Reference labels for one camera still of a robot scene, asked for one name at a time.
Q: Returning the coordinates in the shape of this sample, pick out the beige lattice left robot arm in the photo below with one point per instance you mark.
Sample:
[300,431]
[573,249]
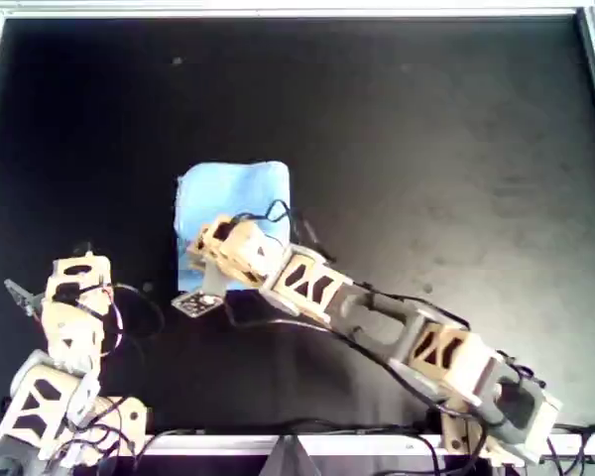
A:
[129,416]

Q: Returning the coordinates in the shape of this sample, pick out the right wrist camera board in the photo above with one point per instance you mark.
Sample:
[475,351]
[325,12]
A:
[196,303]

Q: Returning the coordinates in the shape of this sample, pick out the aluminium table frame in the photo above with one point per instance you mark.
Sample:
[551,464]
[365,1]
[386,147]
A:
[203,444]

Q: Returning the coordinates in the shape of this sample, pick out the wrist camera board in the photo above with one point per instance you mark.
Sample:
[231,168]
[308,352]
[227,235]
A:
[196,303]
[25,300]

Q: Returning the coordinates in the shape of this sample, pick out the grey camera stand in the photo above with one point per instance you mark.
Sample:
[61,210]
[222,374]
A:
[287,461]

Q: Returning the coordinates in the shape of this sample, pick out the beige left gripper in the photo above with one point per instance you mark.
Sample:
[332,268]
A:
[74,327]

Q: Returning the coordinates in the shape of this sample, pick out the beige lattice right robot arm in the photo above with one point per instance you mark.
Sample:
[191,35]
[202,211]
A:
[471,357]

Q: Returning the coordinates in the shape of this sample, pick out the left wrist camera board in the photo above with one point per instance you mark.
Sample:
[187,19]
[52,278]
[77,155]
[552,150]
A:
[25,300]

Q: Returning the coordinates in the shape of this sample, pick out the blue terry cloth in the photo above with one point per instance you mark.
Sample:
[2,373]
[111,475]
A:
[228,193]

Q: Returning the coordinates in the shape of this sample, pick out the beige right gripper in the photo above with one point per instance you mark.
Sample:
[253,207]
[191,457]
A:
[243,248]

